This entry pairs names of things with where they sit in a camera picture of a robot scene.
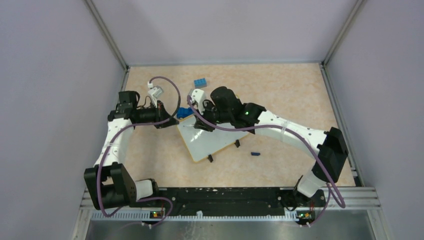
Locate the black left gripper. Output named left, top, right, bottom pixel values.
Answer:
left=136, top=100, right=179, bottom=129

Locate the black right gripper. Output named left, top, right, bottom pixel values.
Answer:
left=193, top=100, right=233, bottom=133

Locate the yellow-framed whiteboard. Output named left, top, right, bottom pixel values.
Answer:
left=177, top=115, right=249, bottom=163

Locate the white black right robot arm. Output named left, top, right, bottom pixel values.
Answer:
left=186, top=86, right=349, bottom=206

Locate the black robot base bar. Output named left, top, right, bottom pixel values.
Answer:
left=129, top=176, right=327, bottom=220

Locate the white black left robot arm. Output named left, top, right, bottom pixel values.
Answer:
left=83, top=86, right=179, bottom=210

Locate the blue lego brick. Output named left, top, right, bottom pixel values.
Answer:
left=193, top=78, right=208, bottom=89

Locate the black right board foot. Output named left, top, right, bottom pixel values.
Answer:
left=234, top=139, right=241, bottom=148

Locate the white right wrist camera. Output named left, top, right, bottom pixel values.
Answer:
left=187, top=88, right=207, bottom=115

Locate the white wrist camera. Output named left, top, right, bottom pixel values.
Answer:
left=187, top=88, right=207, bottom=115
left=147, top=82, right=164, bottom=108

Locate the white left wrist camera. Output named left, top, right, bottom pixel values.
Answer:
left=147, top=82, right=164, bottom=108

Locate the white cable duct strip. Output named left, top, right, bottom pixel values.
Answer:
left=91, top=210, right=299, bottom=222

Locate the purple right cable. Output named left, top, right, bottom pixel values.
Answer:
left=186, top=95, right=347, bottom=228

